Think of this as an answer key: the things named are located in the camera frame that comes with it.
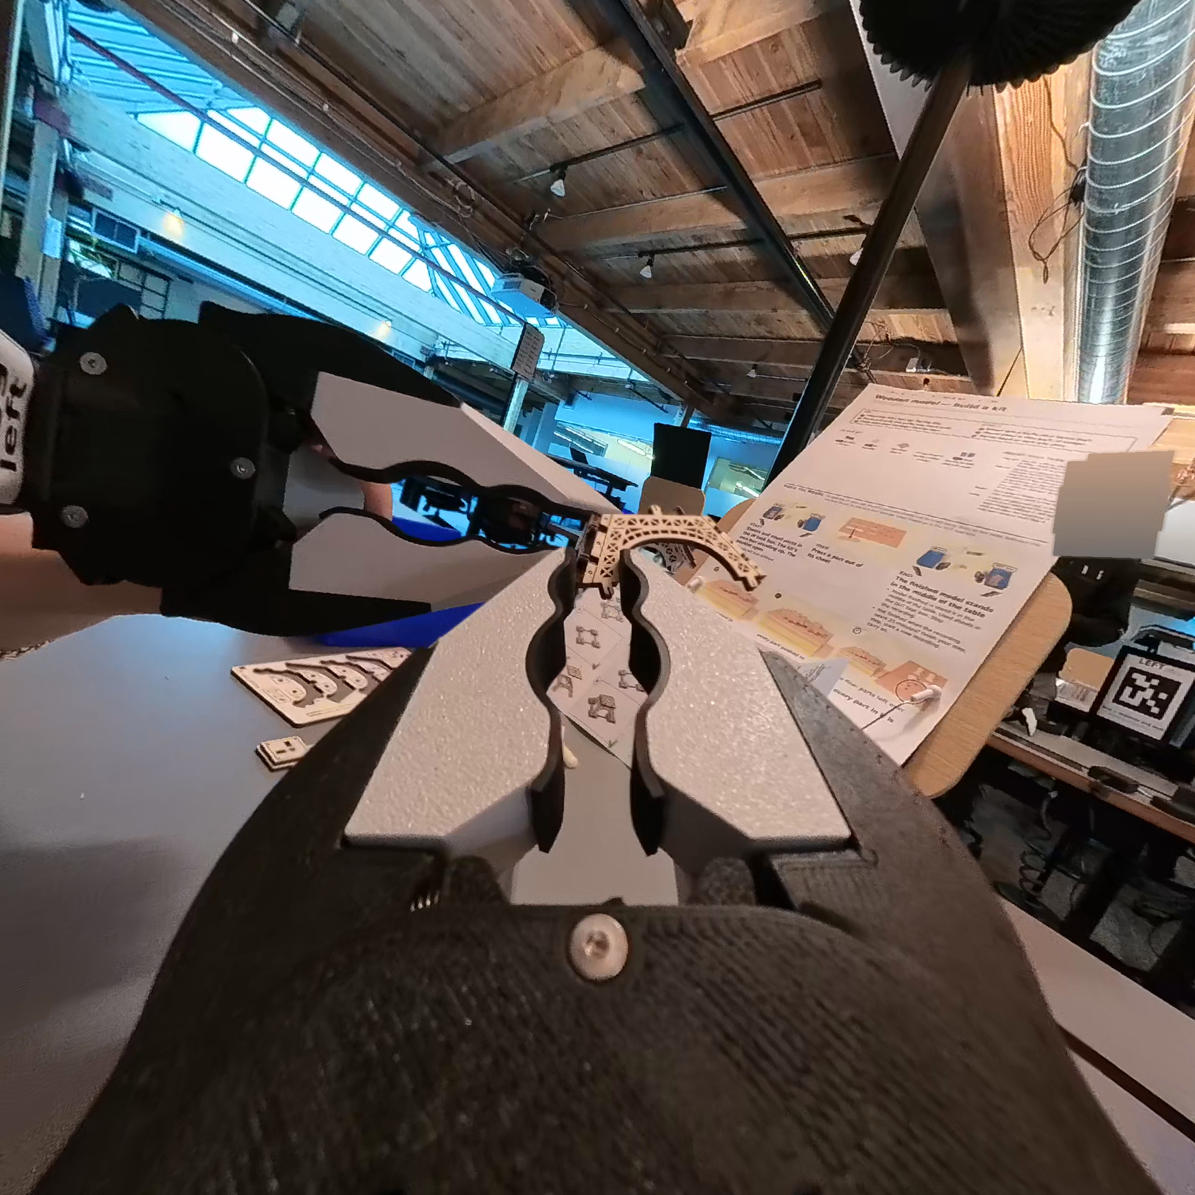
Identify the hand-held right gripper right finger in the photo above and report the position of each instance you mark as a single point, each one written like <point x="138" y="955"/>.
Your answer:
<point x="739" y="757"/>

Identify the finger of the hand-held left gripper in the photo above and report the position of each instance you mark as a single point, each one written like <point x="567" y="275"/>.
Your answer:
<point x="372" y="570"/>
<point x="419" y="419"/>

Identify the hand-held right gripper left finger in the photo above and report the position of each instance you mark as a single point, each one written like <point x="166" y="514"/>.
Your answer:
<point x="448" y="745"/>

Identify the wooden lattice tower model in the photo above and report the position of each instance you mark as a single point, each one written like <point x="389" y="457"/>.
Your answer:
<point x="652" y="526"/>

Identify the wooden side desk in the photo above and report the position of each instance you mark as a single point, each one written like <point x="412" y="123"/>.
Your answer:
<point x="1074" y="775"/>

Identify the grey desk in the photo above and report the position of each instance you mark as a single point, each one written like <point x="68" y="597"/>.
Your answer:
<point x="113" y="839"/>

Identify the hanging paper sign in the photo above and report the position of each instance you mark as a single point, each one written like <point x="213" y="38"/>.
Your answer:
<point x="530" y="349"/>

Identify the wooden laser-cut parts sheet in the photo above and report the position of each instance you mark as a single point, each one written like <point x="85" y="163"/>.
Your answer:
<point x="282" y="694"/>

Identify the white ceiling projector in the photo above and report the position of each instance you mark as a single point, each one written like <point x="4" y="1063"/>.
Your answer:
<point x="524" y="291"/>

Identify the small slotted wooden part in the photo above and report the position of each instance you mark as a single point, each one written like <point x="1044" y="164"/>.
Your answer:
<point x="282" y="752"/>

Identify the white assembly drawing leaflet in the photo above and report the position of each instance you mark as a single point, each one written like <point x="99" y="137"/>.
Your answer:
<point x="599" y="652"/>

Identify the pale wooden display board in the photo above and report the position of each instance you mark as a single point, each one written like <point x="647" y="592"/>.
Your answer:
<point x="990" y="710"/>

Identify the cardboard box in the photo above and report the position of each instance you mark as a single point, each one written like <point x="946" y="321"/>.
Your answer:
<point x="667" y="493"/>

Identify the black monitor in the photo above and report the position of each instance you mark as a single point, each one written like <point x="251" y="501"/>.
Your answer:
<point x="682" y="454"/>

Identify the skylight windows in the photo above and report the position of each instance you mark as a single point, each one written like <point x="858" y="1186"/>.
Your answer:
<point x="308" y="176"/>

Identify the large printed instruction sheet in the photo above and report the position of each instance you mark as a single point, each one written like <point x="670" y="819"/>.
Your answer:
<point x="933" y="485"/>

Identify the black white marker sign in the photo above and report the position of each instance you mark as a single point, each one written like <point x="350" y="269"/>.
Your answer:
<point x="1142" y="695"/>

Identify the black floor lamp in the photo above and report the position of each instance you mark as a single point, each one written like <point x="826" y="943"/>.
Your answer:
<point x="896" y="234"/>

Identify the silver ventilation duct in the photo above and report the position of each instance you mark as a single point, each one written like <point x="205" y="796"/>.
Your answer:
<point x="1131" y="188"/>

